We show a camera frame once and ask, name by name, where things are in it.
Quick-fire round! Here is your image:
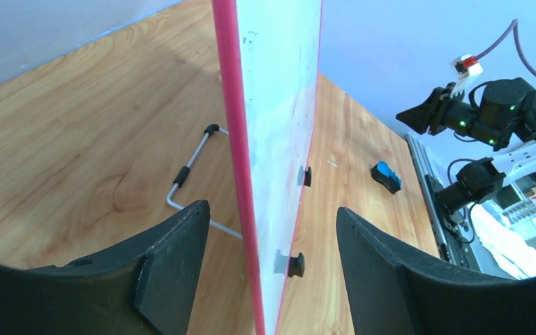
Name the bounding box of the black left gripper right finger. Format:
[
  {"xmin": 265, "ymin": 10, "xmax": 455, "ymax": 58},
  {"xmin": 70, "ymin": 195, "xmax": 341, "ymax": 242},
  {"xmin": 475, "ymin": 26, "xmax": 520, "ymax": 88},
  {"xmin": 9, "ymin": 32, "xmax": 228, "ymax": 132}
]
[{"xmin": 336, "ymin": 207, "xmax": 536, "ymax": 334}]

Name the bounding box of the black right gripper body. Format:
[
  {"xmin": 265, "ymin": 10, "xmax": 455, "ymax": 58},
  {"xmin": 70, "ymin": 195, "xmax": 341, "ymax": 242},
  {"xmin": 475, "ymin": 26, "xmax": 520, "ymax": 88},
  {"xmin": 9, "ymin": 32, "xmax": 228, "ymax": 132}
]
[{"xmin": 427, "ymin": 86, "xmax": 475, "ymax": 135}]

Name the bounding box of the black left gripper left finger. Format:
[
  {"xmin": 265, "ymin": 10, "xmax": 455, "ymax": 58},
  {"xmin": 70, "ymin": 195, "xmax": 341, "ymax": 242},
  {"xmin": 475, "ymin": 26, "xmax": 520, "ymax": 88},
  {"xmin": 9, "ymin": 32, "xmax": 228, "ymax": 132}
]
[{"xmin": 0, "ymin": 200, "xmax": 210, "ymax": 334}]

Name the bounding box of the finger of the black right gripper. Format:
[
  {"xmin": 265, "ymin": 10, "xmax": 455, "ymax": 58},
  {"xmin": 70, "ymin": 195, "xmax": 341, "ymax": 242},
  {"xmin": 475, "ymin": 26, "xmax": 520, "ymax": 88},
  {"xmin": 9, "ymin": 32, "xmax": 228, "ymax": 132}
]
[{"xmin": 396, "ymin": 103, "xmax": 435, "ymax": 135}]

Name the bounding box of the blue black whiteboard eraser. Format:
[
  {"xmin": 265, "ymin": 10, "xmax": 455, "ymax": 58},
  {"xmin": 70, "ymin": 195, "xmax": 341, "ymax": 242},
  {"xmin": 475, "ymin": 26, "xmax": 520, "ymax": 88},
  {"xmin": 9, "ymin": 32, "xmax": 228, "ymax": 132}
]
[{"xmin": 371, "ymin": 161, "xmax": 402, "ymax": 194}]

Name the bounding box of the pink framed whiteboard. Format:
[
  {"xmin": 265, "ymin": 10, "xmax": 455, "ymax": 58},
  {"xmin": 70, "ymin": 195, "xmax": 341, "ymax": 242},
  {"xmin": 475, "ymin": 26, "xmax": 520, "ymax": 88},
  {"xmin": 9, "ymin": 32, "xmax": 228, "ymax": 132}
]
[{"xmin": 212, "ymin": 1, "xmax": 322, "ymax": 334}]

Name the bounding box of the white cloth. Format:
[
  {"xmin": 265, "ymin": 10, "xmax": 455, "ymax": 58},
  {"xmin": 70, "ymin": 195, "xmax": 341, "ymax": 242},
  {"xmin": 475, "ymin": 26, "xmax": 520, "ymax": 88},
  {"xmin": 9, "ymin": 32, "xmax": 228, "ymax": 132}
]
[{"xmin": 469, "ymin": 204, "xmax": 536, "ymax": 280}]

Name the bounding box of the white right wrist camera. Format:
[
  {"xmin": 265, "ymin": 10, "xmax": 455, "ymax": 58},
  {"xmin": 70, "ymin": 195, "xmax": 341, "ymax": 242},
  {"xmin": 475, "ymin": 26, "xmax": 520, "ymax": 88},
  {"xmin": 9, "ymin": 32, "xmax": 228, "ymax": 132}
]
[{"xmin": 450, "ymin": 54, "xmax": 483, "ymax": 98}]

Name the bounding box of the aluminium side rail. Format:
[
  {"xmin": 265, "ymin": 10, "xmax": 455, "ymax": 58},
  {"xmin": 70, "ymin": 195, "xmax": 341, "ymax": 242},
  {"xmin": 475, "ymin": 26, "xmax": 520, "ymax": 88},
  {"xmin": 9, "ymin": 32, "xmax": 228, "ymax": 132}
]
[{"xmin": 404, "ymin": 133, "xmax": 460, "ymax": 265}]

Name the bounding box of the metal wire whiteboard stand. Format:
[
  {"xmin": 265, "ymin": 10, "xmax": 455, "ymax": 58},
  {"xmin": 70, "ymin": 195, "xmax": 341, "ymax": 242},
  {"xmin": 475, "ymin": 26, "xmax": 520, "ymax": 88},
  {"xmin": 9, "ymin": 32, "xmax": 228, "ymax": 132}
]
[{"xmin": 165, "ymin": 123, "xmax": 313, "ymax": 279}]

